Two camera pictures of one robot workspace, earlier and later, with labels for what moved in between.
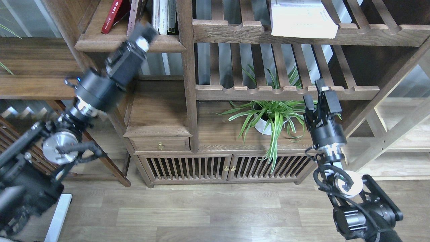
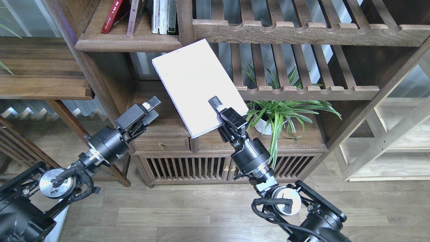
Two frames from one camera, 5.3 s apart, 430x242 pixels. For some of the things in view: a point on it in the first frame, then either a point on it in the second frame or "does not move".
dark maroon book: [137, 10] does not move
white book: [302, 18] -> [192, 74]
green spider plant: [267, 115] does not move
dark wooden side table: [43, 69] does not move
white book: [156, 14] does not move
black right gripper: [321, 115] -> [231, 129]
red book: [114, 9] does not move
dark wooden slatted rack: [10, 132] does not move
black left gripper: [123, 65] -> [131, 123]
